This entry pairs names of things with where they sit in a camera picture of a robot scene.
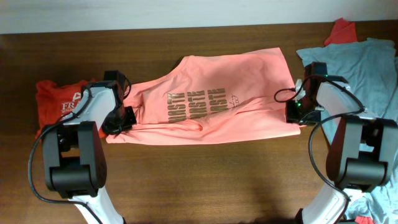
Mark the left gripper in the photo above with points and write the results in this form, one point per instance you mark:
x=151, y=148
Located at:
x=130, y=121

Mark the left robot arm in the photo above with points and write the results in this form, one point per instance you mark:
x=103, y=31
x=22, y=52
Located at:
x=74, y=162

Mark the folded red printed shirt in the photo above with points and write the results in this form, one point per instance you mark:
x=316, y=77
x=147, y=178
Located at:
x=54, y=101

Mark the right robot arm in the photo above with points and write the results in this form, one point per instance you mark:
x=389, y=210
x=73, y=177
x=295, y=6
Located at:
x=361, y=154

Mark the grey-blue shirt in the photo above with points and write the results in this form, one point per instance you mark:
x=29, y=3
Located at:
x=370, y=67

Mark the red garment under pile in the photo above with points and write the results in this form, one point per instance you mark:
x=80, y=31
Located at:
x=343, y=32

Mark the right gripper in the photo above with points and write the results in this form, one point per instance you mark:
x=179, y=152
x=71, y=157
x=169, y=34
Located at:
x=291, y=116

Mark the salmon pink printed shirt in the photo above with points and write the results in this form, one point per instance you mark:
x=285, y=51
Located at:
x=212, y=100

